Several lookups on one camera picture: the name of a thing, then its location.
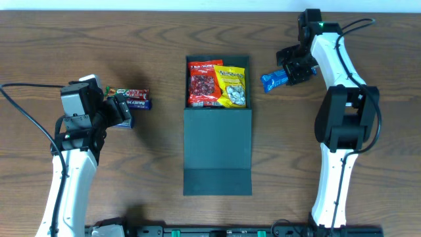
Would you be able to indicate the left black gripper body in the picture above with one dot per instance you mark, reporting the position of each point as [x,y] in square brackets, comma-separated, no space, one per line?
[107,115]

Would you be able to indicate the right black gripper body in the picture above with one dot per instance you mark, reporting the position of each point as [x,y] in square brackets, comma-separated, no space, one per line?
[297,70]

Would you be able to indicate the blue Oreo wrapper pack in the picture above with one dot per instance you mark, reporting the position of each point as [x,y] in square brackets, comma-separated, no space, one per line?
[285,77]

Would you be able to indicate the yellow Hacks candy bag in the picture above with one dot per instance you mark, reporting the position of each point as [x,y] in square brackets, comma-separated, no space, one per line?
[231,81]

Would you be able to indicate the red Hacks candy bag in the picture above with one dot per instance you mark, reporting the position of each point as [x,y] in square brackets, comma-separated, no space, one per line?
[203,85]

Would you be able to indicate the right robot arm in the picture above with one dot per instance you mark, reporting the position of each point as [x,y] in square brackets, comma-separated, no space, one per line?
[349,120]

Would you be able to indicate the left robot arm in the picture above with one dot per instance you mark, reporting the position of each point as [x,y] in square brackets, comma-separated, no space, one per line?
[76,151]

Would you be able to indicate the blue Dairy Milk bar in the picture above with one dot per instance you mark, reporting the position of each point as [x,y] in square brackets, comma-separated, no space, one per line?
[138,104]

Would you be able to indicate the green red KitKat bar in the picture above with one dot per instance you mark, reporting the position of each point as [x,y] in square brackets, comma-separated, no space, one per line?
[130,93]

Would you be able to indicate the small blue candy box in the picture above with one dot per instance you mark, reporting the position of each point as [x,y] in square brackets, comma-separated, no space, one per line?
[129,123]

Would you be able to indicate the dark green open box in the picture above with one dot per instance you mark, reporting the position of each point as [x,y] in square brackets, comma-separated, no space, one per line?
[218,150]

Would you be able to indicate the black mounting rail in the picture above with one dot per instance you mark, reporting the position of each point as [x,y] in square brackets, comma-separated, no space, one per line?
[277,231]

